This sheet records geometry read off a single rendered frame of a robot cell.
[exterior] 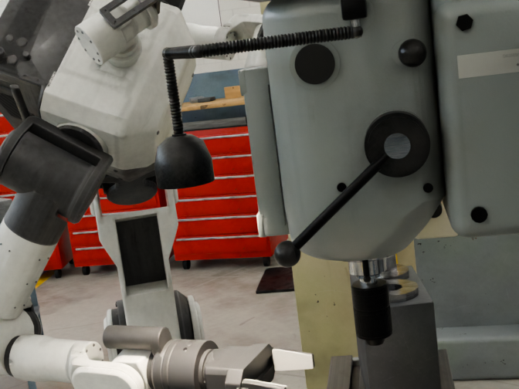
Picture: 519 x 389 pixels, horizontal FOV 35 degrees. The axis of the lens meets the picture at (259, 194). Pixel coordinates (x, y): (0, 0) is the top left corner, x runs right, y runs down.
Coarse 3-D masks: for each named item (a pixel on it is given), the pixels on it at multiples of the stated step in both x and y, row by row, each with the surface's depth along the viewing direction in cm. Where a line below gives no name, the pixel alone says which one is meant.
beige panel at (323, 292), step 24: (312, 264) 286; (336, 264) 284; (408, 264) 281; (312, 288) 287; (336, 288) 286; (312, 312) 289; (336, 312) 288; (312, 336) 291; (336, 336) 290; (312, 384) 295
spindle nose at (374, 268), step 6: (348, 264) 105; (354, 264) 104; (360, 264) 103; (372, 264) 103; (378, 264) 103; (384, 264) 104; (354, 270) 104; (360, 270) 103; (372, 270) 103; (378, 270) 103; (384, 270) 104
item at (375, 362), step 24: (408, 288) 141; (408, 312) 137; (432, 312) 137; (408, 336) 138; (432, 336) 138; (360, 360) 157; (384, 360) 139; (408, 360) 139; (432, 360) 138; (384, 384) 139; (408, 384) 139; (432, 384) 139
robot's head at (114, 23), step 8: (120, 0) 121; (144, 0) 122; (152, 0) 122; (160, 0) 123; (104, 8) 120; (112, 8) 121; (136, 8) 121; (144, 8) 122; (152, 8) 124; (104, 16) 120; (112, 16) 120; (120, 16) 120; (128, 16) 120; (112, 24) 120; (120, 24) 120
